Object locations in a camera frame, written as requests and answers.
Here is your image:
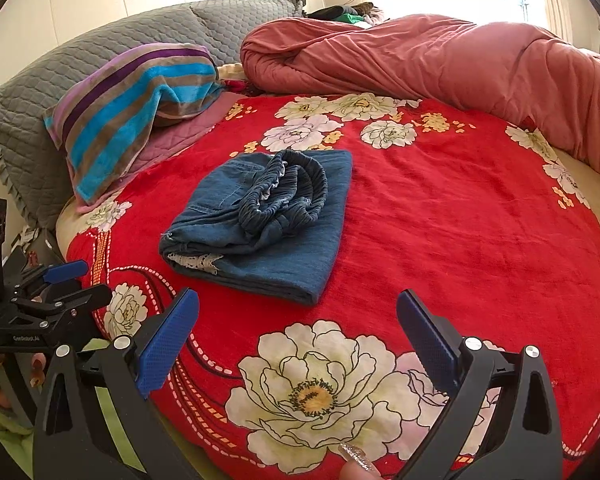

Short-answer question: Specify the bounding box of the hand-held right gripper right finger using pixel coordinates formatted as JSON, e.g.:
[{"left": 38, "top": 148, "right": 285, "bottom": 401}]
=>
[{"left": 396, "top": 288, "right": 563, "bottom": 480}]

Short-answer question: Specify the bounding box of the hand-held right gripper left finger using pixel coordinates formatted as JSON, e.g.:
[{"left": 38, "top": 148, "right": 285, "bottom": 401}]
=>
[{"left": 32, "top": 287, "right": 201, "bottom": 480}]

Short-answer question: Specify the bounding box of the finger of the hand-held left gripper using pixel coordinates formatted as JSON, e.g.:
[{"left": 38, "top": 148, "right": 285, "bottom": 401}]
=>
[
  {"left": 10, "top": 284, "right": 113, "bottom": 322},
  {"left": 17, "top": 260, "right": 89, "bottom": 291}
]

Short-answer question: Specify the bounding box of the blue denim pants lace trim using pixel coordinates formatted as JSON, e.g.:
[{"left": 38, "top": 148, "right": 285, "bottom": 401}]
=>
[{"left": 159, "top": 149, "right": 355, "bottom": 307}]

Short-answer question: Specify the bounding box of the person's left hand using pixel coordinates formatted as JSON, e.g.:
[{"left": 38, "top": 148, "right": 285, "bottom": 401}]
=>
[{"left": 0, "top": 347, "right": 51, "bottom": 411}]

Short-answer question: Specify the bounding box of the person's right hand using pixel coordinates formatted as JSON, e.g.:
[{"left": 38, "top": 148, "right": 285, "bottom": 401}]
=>
[{"left": 339, "top": 442, "right": 381, "bottom": 480}]

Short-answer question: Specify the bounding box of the red floral blanket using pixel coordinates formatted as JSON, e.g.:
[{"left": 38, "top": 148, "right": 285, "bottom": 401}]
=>
[{"left": 62, "top": 92, "right": 600, "bottom": 480}]

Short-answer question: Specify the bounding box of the green clothing of person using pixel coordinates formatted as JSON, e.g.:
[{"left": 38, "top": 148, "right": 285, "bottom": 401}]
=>
[{"left": 0, "top": 340, "right": 146, "bottom": 480}]

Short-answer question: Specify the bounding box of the large grey quilted pillow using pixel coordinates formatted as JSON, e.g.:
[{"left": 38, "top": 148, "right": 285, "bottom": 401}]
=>
[{"left": 0, "top": 2, "right": 216, "bottom": 231}]

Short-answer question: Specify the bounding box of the striped towel pillow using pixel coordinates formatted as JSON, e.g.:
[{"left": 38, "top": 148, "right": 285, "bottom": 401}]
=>
[{"left": 43, "top": 42, "right": 224, "bottom": 207}]

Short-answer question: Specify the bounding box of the pink quilted pillow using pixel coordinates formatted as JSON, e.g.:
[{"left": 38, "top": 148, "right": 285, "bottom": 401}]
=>
[{"left": 77, "top": 92, "right": 238, "bottom": 216}]

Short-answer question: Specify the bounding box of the beige bed sheet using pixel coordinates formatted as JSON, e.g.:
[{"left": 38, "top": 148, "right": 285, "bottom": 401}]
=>
[{"left": 550, "top": 147, "right": 600, "bottom": 283}]

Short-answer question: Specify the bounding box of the pink comforter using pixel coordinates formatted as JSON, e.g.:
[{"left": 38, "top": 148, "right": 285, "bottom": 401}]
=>
[{"left": 240, "top": 15, "right": 600, "bottom": 191}]

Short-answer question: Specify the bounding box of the small grey quilted pillow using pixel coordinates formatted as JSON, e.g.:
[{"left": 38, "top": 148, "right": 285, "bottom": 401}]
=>
[{"left": 190, "top": 0, "right": 308, "bottom": 68}]

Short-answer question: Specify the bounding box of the dark clothing pile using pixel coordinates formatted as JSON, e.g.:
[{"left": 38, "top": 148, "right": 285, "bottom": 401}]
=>
[{"left": 305, "top": 2, "right": 386, "bottom": 28}]

